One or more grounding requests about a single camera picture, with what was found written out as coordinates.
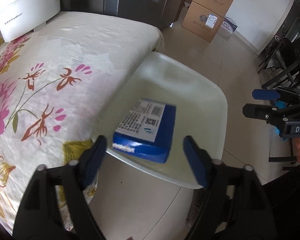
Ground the blue white carton box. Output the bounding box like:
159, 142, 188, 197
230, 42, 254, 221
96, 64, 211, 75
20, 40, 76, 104
112, 99, 177, 164

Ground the white plastic chair seat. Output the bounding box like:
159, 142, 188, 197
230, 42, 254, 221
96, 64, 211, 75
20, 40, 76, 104
94, 52, 228, 189

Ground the lower cardboard box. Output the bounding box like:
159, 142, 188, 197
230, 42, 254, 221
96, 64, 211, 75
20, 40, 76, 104
182, 2, 224, 42

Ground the floral tablecloth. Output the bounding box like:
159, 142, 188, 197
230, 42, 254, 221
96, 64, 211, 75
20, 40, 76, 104
0, 12, 164, 232

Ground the grey refrigerator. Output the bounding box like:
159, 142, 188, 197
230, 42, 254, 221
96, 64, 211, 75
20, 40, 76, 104
61, 0, 185, 29

